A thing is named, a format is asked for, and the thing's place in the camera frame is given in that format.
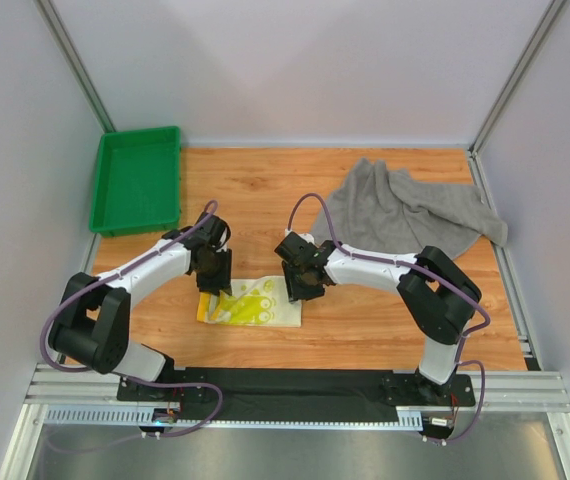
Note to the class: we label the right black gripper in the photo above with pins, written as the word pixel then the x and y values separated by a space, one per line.
pixel 303 286

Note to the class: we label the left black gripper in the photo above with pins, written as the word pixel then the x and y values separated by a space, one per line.
pixel 215 276

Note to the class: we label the yellow green patterned towel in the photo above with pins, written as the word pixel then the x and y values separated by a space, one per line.
pixel 262 302

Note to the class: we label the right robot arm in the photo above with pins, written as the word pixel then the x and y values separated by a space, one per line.
pixel 439 296

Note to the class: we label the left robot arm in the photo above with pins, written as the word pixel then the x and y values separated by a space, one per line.
pixel 92 323

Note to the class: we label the grey towel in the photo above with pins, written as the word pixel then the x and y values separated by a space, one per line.
pixel 383 210

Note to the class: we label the green plastic tray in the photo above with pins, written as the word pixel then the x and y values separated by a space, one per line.
pixel 137 182

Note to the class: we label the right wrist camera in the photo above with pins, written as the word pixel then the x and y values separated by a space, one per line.
pixel 296 242

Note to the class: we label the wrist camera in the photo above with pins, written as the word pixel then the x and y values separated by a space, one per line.
pixel 296 242
pixel 221 234

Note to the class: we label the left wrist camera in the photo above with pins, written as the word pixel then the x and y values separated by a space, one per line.
pixel 221 234

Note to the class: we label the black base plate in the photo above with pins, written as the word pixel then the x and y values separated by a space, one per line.
pixel 296 396

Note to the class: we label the aluminium frame rail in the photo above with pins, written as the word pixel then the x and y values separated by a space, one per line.
pixel 90 398

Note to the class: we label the left aluminium corner post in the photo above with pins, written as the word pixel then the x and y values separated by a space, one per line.
pixel 65 44

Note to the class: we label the aluminium corner post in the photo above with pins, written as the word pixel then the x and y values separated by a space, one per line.
pixel 526 59
pixel 65 44

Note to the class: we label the right aluminium corner post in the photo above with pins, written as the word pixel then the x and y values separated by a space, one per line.
pixel 526 59

